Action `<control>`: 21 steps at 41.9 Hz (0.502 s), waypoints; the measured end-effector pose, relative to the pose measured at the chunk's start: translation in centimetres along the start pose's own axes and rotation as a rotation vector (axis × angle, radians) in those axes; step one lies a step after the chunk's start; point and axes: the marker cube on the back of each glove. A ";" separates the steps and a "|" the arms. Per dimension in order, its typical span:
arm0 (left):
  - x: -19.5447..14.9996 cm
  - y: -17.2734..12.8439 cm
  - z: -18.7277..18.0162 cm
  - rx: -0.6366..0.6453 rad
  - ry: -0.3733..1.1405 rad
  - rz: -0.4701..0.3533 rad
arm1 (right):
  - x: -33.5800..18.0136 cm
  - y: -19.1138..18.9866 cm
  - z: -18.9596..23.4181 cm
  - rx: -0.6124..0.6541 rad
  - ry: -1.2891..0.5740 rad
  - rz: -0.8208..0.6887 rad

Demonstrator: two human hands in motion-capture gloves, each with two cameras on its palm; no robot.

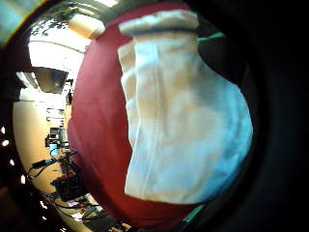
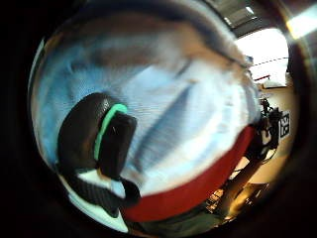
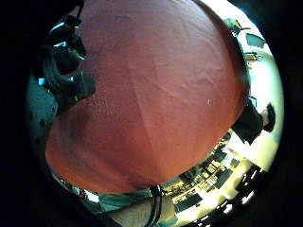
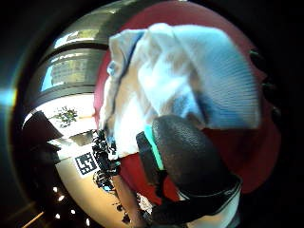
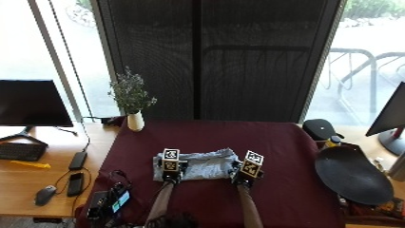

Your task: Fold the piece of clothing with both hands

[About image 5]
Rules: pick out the person's right hand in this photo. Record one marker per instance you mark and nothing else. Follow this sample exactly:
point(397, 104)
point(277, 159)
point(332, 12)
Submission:
point(240, 177)

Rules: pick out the person's left hand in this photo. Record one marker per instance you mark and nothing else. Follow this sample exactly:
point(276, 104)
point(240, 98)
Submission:
point(171, 176)

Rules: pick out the light grey cloth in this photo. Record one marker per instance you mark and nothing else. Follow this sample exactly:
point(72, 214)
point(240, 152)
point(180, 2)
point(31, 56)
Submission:
point(207, 166)

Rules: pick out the right glove marker cube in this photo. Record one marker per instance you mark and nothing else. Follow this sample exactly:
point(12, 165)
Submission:
point(252, 163)

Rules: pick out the glove marker cube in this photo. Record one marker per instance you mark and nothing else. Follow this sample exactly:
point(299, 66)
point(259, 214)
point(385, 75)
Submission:
point(171, 160)
point(252, 163)

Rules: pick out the left glove marker cube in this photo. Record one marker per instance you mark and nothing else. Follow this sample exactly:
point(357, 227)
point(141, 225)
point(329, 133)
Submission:
point(171, 160)

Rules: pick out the dark red tablecloth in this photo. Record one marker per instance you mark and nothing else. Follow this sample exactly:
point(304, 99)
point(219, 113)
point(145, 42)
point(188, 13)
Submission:
point(219, 196)

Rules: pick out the black device with lit screen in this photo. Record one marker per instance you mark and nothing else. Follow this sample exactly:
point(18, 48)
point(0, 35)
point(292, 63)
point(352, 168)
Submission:
point(111, 202)

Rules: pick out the white vase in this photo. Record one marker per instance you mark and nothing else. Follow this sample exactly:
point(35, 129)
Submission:
point(135, 121)

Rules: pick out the black power adapter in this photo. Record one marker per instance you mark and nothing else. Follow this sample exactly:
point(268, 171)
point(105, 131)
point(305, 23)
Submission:
point(77, 160)

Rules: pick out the black smartphone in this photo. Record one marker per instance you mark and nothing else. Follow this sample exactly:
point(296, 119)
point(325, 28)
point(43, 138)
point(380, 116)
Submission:
point(75, 184)

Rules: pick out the black round chair seat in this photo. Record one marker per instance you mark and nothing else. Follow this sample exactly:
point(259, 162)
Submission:
point(352, 175)

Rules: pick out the bunch of small flowers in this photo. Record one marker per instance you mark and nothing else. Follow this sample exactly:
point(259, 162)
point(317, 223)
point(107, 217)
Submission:
point(129, 91)

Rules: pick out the grey computer mouse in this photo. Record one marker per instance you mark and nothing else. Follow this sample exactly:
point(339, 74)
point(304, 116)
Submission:
point(45, 195)

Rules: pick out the yellow flat object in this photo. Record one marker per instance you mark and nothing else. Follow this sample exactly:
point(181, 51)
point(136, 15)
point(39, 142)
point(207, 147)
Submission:
point(29, 164)

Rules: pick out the black keyboard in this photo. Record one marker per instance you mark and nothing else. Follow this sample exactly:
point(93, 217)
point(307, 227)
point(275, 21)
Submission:
point(20, 151)

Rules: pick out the dark mesh roller blind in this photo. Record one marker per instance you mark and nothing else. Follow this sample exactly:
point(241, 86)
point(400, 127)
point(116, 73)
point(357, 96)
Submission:
point(215, 60)

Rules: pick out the black monitor with round stand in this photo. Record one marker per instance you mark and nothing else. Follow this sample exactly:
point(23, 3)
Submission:
point(391, 122)

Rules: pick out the black computer monitor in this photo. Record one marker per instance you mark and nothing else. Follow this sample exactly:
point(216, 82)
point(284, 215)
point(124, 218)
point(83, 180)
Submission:
point(29, 104)

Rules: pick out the metal bicycle rack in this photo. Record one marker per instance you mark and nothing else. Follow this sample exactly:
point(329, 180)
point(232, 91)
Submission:
point(363, 79)

